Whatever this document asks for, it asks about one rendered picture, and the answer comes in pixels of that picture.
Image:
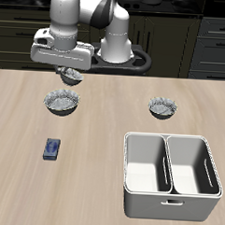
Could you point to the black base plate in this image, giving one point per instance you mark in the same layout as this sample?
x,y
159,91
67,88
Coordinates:
x,y
141,63

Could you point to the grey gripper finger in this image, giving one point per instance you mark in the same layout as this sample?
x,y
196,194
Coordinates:
x,y
58,69

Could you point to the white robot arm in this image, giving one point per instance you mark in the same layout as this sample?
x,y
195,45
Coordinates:
x,y
116,39

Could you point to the largest grey patterned bowl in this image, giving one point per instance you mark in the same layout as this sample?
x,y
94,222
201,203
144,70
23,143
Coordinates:
x,y
61,101

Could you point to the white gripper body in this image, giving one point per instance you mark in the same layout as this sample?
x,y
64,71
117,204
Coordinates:
x,y
69,56

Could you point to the medium grey patterned bowl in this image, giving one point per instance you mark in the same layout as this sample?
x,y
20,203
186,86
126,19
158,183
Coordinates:
x,y
162,107

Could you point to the small blue box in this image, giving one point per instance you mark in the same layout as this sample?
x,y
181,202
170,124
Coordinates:
x,y
51,149

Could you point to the dark kitchen cupboards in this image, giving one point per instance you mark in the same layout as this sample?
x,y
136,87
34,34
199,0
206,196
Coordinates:
x,y
189,43

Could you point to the smallest grey patterned bowl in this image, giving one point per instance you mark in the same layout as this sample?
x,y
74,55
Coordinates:
x,y
71,77

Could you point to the white two-bin basket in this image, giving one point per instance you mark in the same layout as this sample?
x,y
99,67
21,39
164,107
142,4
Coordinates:
x,y
171,183

